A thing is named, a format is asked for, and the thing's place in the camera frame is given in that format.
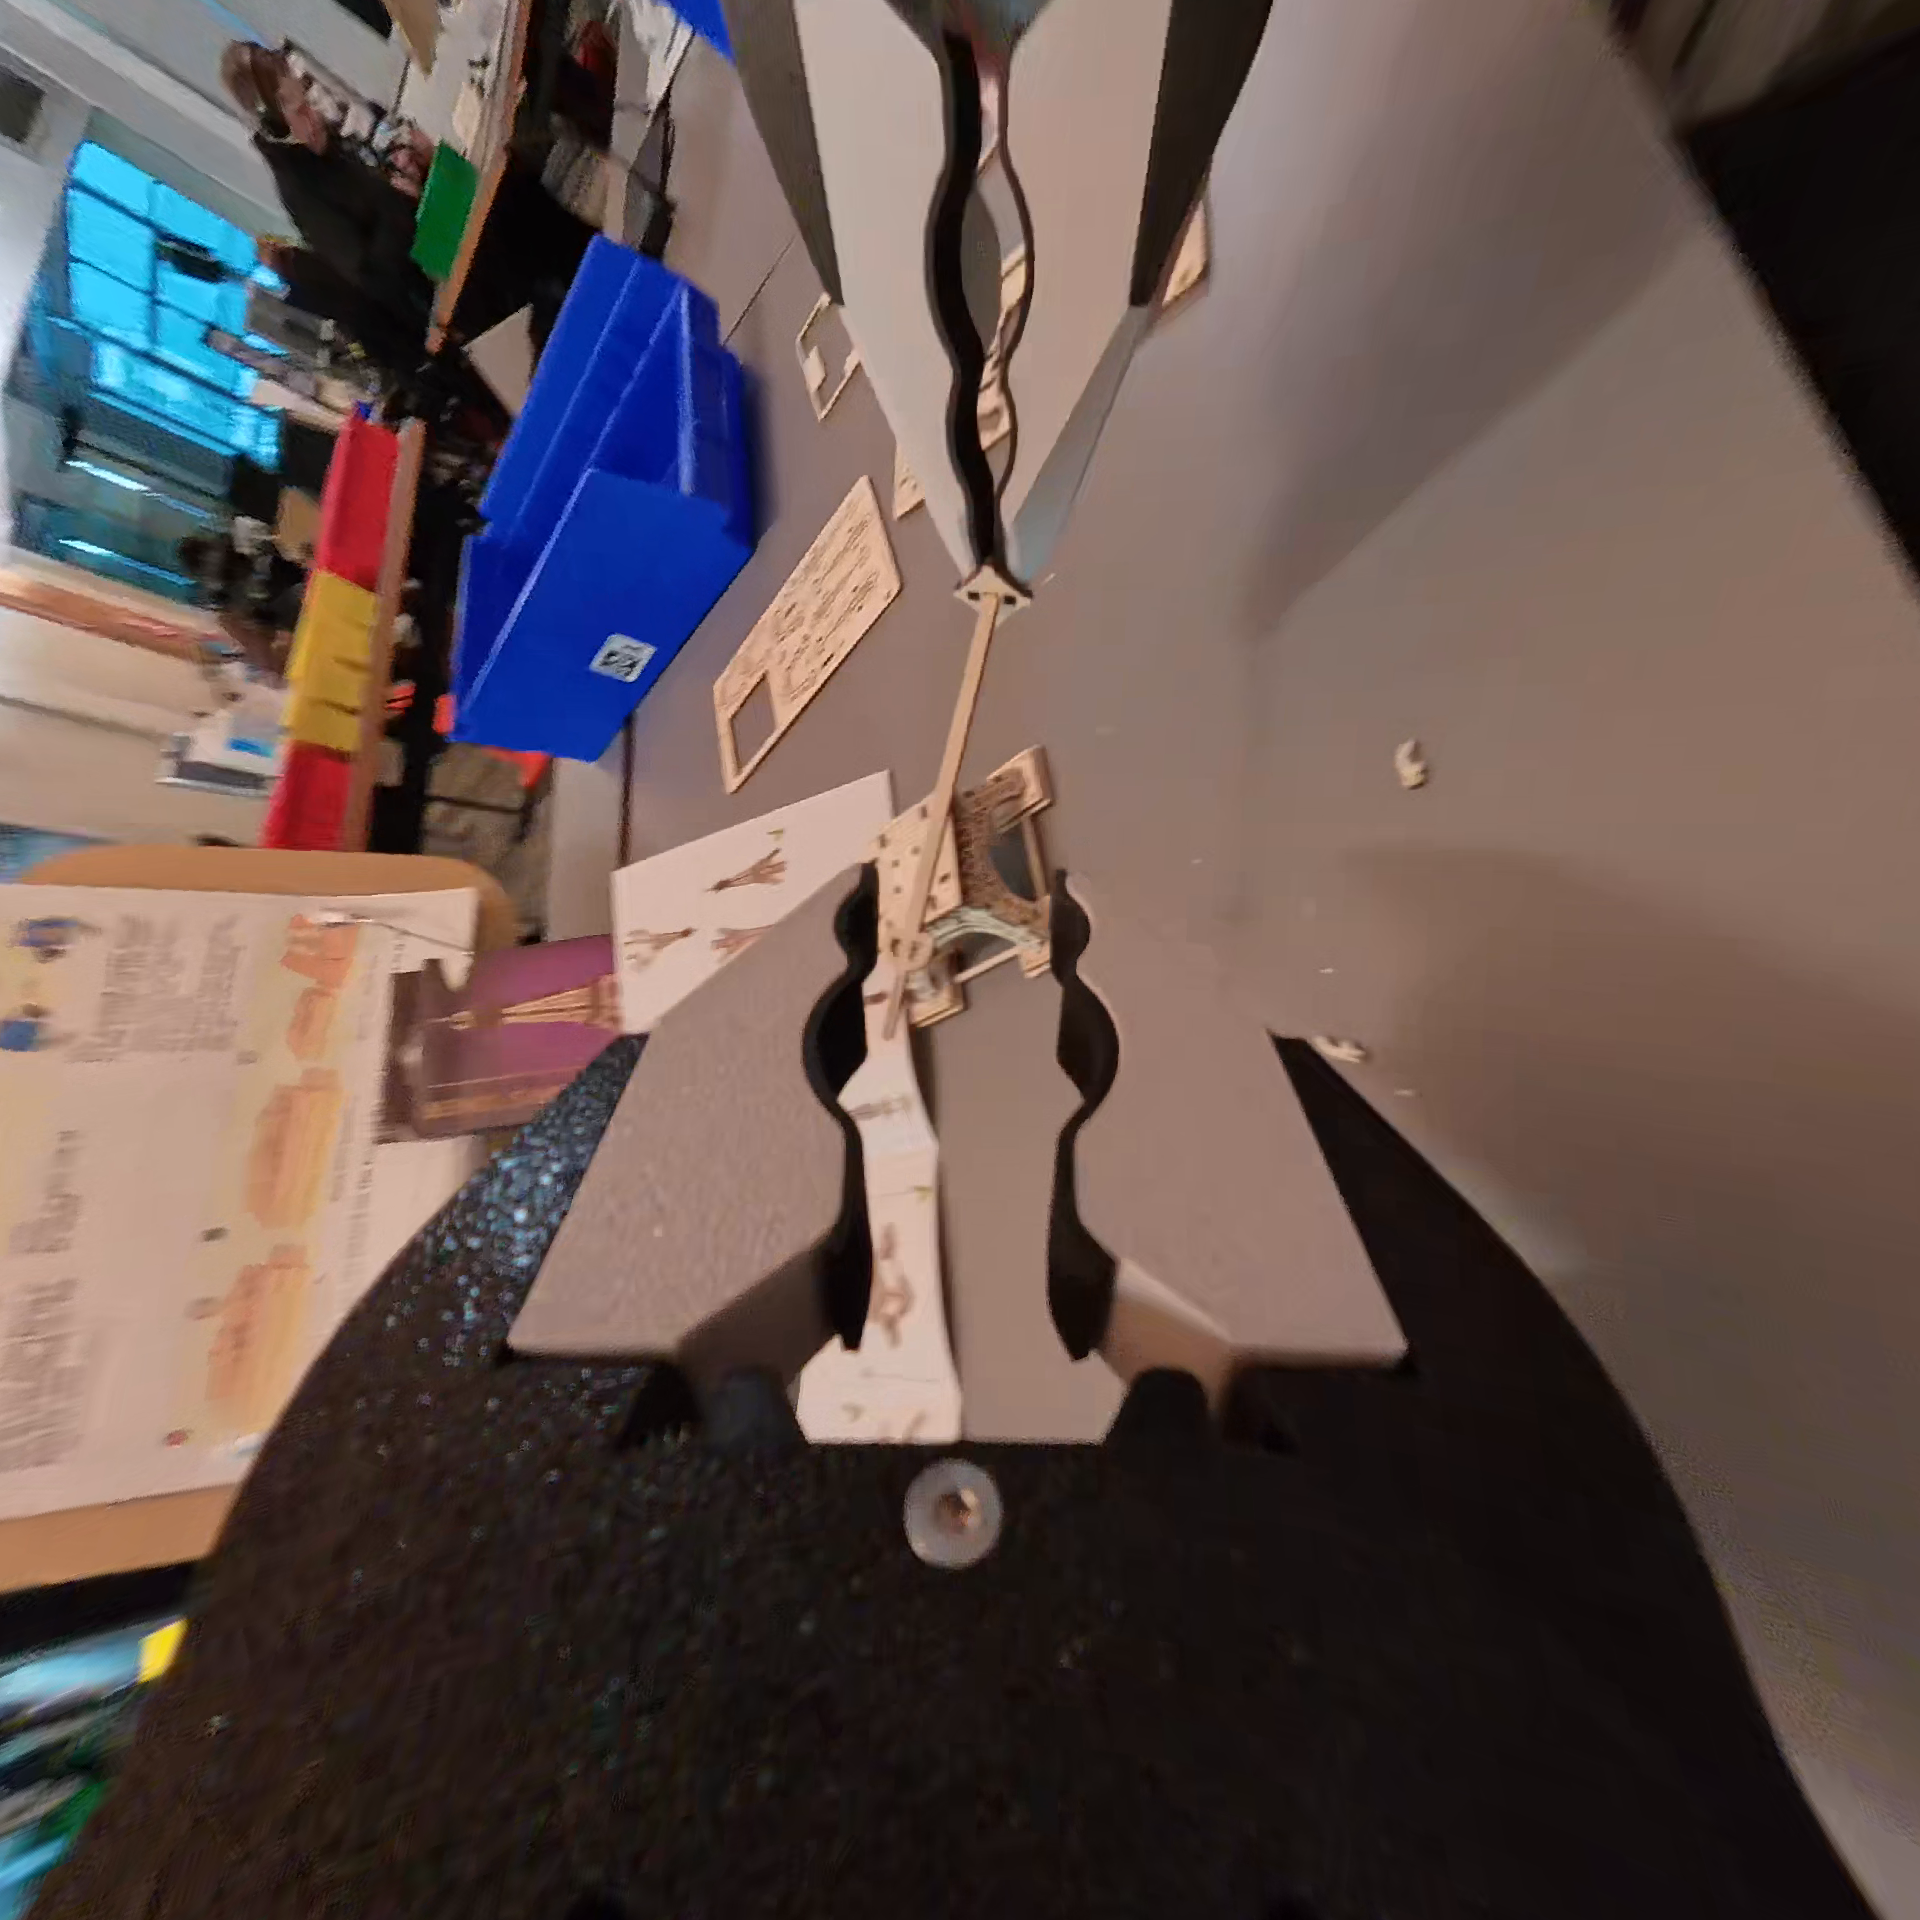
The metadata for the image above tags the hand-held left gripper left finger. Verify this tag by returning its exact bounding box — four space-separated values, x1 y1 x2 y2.
507 861 887 1398

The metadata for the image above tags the wooden sheet with diamond cutout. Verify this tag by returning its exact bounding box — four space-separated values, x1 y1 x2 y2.
893 203 1209 520

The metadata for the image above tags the purple tower kit box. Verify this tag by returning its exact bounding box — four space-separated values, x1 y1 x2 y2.
373 931 624 1144

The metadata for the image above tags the yellow plastic bin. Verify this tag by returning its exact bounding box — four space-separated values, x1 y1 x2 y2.
283 574 391 755

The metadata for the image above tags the wooden instruction board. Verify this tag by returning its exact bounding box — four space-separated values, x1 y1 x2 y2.
0 845 526 1595

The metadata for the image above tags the green plastic bin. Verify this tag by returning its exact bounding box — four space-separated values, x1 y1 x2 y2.
409 140 482 283

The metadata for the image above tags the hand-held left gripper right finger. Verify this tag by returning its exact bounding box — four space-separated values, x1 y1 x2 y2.
1044 869 1409 1374

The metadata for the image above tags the empty wooden frame sheet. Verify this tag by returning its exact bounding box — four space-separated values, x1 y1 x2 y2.
793 290 867 424

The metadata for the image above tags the blue bin with tag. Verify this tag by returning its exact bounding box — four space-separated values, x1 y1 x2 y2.
447 231 762 764

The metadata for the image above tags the wooden tower model base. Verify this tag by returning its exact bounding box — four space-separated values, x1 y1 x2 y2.
874 746 1064 1034

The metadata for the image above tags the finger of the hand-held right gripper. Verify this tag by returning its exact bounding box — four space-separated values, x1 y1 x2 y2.
728 0 1004 589
976 0 1278 595

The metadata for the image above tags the thin wooden spire piece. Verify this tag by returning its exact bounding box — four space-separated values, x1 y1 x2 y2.
882 564 1041 1040

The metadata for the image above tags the white instruction booklet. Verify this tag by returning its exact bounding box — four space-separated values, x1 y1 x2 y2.
607 771 964 1445

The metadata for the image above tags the red plastic bin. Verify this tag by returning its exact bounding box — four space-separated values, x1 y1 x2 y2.
307 410 406 589
259 739 366 851

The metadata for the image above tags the grey desk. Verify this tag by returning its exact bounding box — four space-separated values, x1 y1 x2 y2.
543 0 1920 1920

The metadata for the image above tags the wooden sheet with rectangular hole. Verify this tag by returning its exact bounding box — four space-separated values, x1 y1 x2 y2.
709 475 906 798

